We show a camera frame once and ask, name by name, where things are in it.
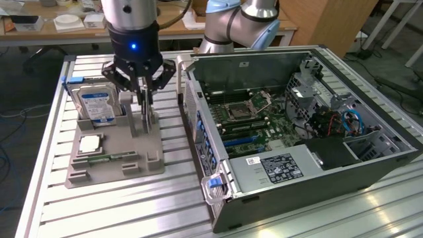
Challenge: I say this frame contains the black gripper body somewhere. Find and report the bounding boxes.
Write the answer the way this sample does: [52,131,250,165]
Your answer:
[107,23,166,78]

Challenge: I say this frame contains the RAM memory stick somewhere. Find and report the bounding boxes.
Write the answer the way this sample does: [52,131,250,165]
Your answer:
[141,105,157,136]

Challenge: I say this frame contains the blue expansion slot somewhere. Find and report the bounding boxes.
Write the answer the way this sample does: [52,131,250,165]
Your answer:
[223,135,259,147]

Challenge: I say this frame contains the hard disk with blue carrier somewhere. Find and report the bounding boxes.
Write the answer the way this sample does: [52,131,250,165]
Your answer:
[62,75,121,127]

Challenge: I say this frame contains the white carton box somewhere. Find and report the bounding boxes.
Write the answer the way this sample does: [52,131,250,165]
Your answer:
[83,13,107,29]

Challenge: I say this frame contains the white paper stack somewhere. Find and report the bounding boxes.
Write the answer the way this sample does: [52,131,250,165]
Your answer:
[181,9,209,30]

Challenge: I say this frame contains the brown cardboard box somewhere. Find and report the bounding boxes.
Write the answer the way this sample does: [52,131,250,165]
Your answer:
[191,0,210,17]

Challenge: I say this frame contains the CPU socket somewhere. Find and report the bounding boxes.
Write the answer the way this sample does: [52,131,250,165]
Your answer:
[226,102,254,119]

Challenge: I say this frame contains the silver CPU chip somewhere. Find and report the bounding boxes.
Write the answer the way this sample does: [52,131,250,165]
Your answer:
[78,135,105,153]

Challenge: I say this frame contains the metal socket cover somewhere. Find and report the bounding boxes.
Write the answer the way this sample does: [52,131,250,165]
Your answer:
[249,89,275,110]

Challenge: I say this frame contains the green RAM stick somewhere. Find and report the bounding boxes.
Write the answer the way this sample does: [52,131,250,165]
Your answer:
[86,151,138,162]
[221,120,270,133]

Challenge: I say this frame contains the grey parts rack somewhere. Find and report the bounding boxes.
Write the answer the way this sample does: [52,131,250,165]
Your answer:
[64,91,166,189]

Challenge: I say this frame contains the white box black top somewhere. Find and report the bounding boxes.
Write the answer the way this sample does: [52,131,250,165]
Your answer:
[8,15,46,32]

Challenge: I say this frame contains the green motherboard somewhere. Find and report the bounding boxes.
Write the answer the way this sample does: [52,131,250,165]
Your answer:
[207,85,298,159]

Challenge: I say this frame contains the grey power supply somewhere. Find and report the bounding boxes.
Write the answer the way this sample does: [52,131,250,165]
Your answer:
[227,145,327,194]

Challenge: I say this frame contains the wooden cabinet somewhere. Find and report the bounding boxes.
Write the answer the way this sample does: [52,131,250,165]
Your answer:
[287,0,381,59]

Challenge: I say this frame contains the black open PC case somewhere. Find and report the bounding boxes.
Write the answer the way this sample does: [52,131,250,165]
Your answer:
[177,48,423,234]

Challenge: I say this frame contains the beige cable hose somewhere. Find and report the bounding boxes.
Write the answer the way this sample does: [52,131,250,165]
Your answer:
[158,0,194,28]

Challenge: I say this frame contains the wooden desk white frame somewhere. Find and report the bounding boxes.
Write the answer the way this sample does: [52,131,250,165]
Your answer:
[0,0,298,54]

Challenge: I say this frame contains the black internal wire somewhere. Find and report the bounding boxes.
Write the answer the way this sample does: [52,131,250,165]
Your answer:
[293,106,331,139]

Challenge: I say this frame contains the blue disk wire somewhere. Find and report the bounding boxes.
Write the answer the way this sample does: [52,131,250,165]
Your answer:
[342,110,367,136]

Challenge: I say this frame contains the white table frame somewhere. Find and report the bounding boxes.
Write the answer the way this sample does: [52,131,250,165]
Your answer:
[362,0,423,67]

